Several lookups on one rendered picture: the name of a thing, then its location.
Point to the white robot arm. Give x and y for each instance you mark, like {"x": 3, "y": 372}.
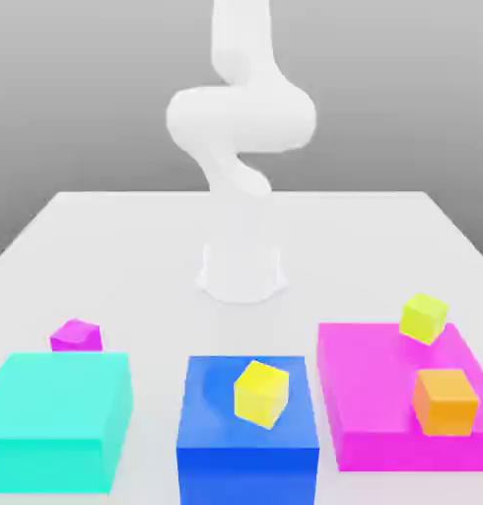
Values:
{"x": 241, "y": 118}

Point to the small yellow cube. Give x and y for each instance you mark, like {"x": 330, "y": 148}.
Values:
{"x": 260, "y": 394}

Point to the small magenta cube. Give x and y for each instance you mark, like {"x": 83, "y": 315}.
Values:
{"x": 76, "y": 336}

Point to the small yellow-green cube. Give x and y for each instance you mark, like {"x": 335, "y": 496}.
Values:
{"x": 422, "y": 319}

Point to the small orange cube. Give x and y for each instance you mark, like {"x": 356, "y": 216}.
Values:
{"x": 446, "y": 404}

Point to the large magenta box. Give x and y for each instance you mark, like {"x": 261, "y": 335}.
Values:
{"x": 367, "y": 378}

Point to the large blue box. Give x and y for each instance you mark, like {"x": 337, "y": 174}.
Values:
{"x": 210, "y": 453}

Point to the large cyan box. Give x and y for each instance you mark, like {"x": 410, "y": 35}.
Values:
{"x": 56, "y": 414}

